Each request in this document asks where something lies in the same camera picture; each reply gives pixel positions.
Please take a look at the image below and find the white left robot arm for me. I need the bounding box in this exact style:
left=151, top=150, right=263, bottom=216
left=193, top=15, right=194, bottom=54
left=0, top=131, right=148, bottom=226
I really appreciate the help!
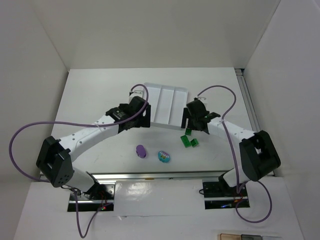
left=36, top=96, right=151, bottom=200

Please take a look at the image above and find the aluminium front rail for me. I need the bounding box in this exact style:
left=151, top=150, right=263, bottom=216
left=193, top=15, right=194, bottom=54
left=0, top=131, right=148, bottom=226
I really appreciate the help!
left=89, top=171, right=225, bottom=181

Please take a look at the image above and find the white three-compartment tray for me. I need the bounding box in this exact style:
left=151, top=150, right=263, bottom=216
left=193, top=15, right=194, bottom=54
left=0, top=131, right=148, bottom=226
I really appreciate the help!
left=144, top=82, right=189, bottom=131

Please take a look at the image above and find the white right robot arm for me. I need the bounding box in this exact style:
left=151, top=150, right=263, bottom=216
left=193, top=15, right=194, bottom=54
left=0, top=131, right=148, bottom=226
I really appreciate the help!
left=181, top=98, right=281, bottom=191

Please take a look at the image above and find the purple rounded lego piece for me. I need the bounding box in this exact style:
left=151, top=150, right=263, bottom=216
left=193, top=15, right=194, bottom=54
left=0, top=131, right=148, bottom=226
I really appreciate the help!
left=136, top=144, right=147, bottom=159

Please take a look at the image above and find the green square lego brick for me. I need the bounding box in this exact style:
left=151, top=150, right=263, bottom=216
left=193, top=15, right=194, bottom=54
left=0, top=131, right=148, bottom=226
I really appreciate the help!
left=185, top=128, right=192, bottom=136

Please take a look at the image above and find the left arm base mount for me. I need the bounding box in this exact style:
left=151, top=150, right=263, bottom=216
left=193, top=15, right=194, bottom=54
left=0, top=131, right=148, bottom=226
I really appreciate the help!
left=67, top=182, right=115, bottom=212

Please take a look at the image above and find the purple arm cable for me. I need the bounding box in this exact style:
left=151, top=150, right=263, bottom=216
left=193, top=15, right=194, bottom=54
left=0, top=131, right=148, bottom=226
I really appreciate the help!
left=9, top=84, right=150, bottom=239
left=197, top=85, right=273, bottom=223

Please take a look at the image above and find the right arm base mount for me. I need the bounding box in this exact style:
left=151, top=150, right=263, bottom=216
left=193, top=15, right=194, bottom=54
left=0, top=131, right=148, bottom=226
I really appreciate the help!
left=198, top=181, right=250, bottom=210

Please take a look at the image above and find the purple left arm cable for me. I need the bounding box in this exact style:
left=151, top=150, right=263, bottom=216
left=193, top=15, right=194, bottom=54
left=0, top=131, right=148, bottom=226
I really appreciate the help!
left=9, top=84, right=150, bottom=239

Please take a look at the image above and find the aluminium side rail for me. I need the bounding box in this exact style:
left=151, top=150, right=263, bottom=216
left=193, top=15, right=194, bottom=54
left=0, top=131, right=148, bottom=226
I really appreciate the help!
left=235, top=69, right=281, bottom=182

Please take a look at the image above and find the green long lego brick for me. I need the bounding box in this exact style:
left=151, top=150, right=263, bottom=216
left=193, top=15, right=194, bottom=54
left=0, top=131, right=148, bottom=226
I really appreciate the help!
left=180, top=135, right=192, bottom=148

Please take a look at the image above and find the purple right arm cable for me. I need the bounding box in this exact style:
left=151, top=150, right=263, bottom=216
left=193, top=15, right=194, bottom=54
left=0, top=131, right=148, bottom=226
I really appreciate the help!
left=197, top=85, right=273, bottom=223

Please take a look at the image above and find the grey box at edge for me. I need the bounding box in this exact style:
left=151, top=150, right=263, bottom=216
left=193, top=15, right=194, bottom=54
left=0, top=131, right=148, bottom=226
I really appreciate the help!
left=241, top=234, right=263, bottom=240

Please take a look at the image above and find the green sloped lego brick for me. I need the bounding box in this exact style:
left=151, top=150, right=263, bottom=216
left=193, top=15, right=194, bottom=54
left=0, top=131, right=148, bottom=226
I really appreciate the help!
left=190, top=138, right=199, bottom=148

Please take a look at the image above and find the brown box at edge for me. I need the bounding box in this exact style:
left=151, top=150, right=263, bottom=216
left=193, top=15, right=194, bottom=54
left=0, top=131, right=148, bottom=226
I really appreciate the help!
left=217, top=233, right=242, bottom=240

